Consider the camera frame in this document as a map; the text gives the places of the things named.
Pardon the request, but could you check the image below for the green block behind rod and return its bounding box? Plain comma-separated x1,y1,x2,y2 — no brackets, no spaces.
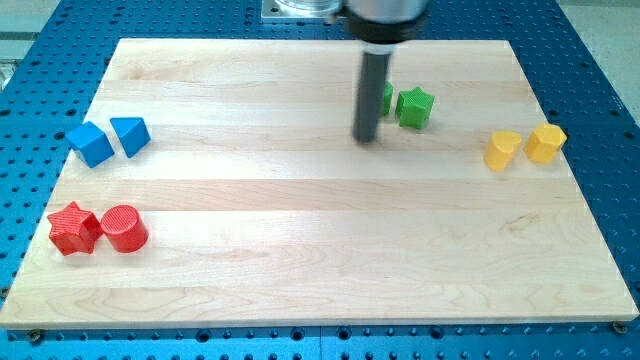
382,81,394,116

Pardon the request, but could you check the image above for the blue cube block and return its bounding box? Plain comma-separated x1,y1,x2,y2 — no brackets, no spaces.
65,121,114,168

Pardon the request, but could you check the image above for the blue triangle block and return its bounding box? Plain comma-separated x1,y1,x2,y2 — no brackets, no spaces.
110,117,151,158

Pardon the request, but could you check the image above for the red cylinder block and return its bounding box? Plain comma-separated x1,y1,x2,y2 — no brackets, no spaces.
100,205,149,253

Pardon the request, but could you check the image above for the yellow hexagon block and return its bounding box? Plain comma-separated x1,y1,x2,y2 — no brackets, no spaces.
523,123,567,164

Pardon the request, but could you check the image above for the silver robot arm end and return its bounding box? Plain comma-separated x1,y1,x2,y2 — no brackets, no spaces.
339,0,429,55

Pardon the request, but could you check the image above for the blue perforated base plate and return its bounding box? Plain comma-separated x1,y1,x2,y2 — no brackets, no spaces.
1,1,639,359

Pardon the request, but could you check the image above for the wooden board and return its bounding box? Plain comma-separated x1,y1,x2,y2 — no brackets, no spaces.
1,38,638,329

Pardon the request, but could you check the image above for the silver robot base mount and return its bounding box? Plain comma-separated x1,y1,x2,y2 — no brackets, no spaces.
260,0,341,22

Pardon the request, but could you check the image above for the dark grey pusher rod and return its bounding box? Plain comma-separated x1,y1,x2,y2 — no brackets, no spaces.
352,51,391,144

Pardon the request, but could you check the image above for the red star block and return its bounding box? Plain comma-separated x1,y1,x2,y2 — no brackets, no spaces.
47,201,103,256

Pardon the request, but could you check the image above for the green star block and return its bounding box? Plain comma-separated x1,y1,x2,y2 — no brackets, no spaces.
395,87,435,130

